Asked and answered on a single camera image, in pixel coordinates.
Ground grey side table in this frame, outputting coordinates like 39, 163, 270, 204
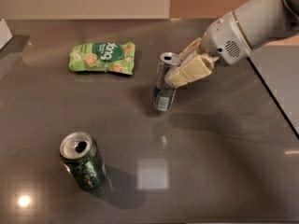
249, 46, 299, 135

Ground silver redbull can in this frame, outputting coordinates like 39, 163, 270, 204
152, 52, 181, 112

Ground white box at left edge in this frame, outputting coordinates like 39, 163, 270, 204
0, 19, 12, 49

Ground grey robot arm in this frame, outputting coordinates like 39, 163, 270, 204
164, 0, 299, 88

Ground green soda can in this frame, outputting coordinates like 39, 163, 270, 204
60, 132, 107, 189

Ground green snack bag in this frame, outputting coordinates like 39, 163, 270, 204
69, 42, 135, 76

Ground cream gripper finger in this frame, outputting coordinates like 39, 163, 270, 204
179, 37, 205, 66
164, 53, 219, 88

